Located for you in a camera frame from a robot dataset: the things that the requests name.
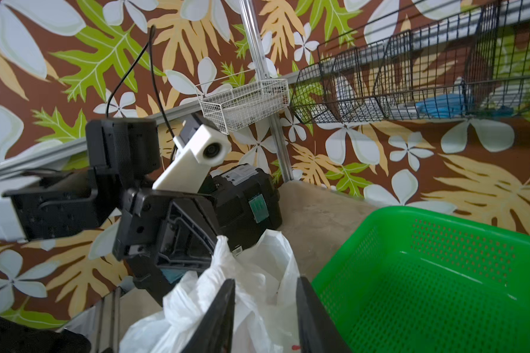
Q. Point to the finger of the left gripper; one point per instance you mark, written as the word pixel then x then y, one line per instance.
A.
pixel 188 235

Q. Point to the green plastic basket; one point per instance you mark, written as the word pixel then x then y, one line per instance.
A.
pixel 412 280

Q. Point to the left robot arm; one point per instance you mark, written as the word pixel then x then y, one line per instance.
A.
pixel 37 205

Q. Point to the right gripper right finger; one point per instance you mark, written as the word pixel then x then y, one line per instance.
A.
pixel 317 332

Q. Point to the black wire basket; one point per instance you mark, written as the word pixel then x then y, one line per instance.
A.
pixel 482 54

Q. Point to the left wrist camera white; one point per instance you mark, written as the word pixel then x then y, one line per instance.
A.
pixel 200 148

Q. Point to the blue object in basket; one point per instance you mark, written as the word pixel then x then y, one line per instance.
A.
pixel 446 106

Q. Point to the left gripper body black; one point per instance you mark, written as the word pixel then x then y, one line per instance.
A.
pixel 143 212

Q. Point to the white wire basket left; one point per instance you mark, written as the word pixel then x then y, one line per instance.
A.
pixel 237 108

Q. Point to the white plastic bag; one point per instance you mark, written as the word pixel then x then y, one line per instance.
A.
pixel 241 303

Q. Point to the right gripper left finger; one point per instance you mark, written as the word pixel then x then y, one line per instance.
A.
pixel 215 332

